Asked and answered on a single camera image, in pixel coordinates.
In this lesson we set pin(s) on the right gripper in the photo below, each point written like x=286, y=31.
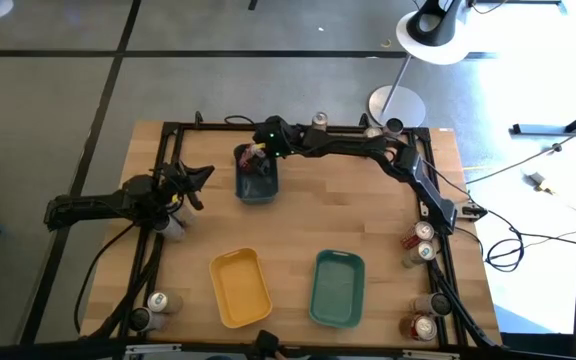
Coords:
x=275, y=137

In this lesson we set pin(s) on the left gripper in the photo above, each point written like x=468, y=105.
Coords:
x=173, y=185

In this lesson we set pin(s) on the blue silver Red Bull can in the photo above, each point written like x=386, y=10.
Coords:
x=185, y=216
x=164, y=302
x=418, y=255
x=319, y=120

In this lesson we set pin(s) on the dark blue-grey plastic bin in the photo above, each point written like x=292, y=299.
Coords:
x=258, y=192

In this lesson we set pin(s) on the grey can with black top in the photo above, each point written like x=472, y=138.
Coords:
x=432, y=304
x=147, y=320
x=394, y=126
x=168, y=229

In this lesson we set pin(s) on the yellow plastic bin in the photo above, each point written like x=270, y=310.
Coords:
x=240, y=290

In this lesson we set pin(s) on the teal green plastic bin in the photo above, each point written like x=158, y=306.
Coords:
x=337, y=290

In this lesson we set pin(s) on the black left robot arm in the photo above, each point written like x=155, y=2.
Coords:
x=88, y=207

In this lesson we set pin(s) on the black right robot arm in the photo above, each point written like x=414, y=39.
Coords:
x=433, y=195

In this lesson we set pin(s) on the small black device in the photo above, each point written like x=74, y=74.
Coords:
x=268, y=344

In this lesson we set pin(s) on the small yellow floor scrap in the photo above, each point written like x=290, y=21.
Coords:
x=386, y=46

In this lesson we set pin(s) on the white floor lamp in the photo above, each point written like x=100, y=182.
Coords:
x=409, y=45

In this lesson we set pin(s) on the black curved plastic stand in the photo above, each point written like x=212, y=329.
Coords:
x=433, y=30

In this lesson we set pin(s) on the black metal beam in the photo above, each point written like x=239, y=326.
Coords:
x=43, y=350

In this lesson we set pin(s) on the small black control box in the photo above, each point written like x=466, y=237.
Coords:
x=473, y=212

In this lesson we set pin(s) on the grey power adapter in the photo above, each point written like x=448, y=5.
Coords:
x=535, y=177

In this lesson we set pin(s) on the black desk leg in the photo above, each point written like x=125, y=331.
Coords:
x=538, y=129

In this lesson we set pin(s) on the black metal table frame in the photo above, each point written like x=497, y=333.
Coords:
x=208, y=126

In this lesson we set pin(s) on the silver metal bracket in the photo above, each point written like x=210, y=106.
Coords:
x=430, y=355
x=153, y=348

